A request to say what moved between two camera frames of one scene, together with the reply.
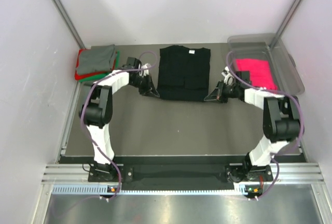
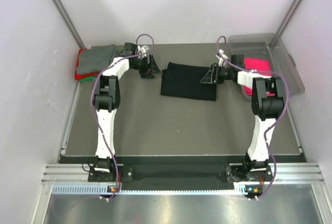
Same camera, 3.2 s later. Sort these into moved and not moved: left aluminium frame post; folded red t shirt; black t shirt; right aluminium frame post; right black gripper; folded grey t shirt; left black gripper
Moved: right black gripper; black t shirt; left black gripper
Not moved: folded grey t shirt; left aluminium frame post; right aluminium frame post; folded red t shirt
